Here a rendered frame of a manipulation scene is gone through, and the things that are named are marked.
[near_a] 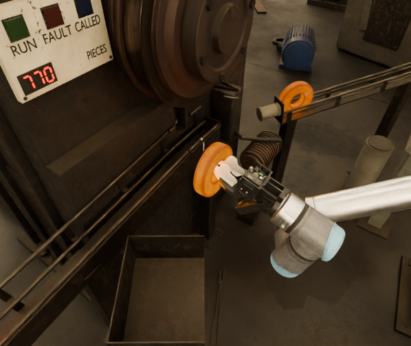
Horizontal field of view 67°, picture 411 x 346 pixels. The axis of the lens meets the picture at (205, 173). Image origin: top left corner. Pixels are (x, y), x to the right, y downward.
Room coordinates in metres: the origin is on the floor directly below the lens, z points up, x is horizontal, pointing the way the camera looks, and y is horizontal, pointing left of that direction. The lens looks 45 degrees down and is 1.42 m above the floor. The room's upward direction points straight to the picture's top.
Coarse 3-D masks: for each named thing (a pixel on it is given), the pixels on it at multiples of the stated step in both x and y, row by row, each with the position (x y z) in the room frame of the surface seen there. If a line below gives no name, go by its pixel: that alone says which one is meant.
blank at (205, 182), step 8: (216, 144) 0.63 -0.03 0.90; (224, 144) 0.64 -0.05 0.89; (208, 152) 0.60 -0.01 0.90; (216, 152) 0.60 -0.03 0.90; (224, 152) 0.62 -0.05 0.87; (200, 160) 0.58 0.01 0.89; (208, 160) 0.58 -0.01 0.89; (216, 160) 0.59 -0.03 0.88; (224, 160) 0.62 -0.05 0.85; (200, 168) 0.56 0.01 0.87; (208, 168) 0.56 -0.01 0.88; (200, 176) 0.55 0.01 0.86; (208, 176) 0.56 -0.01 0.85; (200, 184) 0.54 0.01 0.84; (208, 184) 0.56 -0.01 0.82; (216, 184) 0.59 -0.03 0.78; (200, 192) 0.55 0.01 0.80; (208, 192) 0.56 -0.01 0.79
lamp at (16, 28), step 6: (18, 18) 0.61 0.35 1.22; (6, 24) 0.59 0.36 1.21; (12, 24) 0.60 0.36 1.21; (18, 24) 0.61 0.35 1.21; (24, 24) 0.62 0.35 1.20; (12, 30) 0.60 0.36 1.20; (18, 30) 0.61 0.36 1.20; (24, 30) 0.62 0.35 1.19; (12, 36) 0.59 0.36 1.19; (18, 36) 0.60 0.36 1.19; (24, 36) 0.61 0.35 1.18
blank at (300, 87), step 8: (288, 88) 1.15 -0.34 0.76; (296, 88) 1.14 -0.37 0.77; (304, 88) 1.16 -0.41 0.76; (280, 96) 1.15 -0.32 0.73; (288, 96) 1.14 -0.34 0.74; (304, 96) 1.16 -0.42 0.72; (312, 96) 1.17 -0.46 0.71; (288, 104) 1.14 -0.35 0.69; (296, 104) 1.17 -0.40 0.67; (304, 104) 1.17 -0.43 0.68
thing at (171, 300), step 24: (144, 240) 0.46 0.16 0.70; (168, 240) 0.46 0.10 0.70; (192, 240) 0.46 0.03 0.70; (144, 264) 0.44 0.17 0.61; (168, 264) 0.44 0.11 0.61; (192, 264) 0.44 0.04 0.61; (120, 288) 0.33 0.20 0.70; (144, 288) 0.37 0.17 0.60; (168, 288) 0.37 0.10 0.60; (192, 288) 0.37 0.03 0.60; (120, 312) 0.29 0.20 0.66; (144, 312) 0.31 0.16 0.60; (168, 312) 0.31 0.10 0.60; (192, 312) 0.31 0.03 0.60; (120, 336) 0.25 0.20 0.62; (144, 336) 0.26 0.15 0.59; (168, 336) 0.26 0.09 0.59; (192, 336) 0.26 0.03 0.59
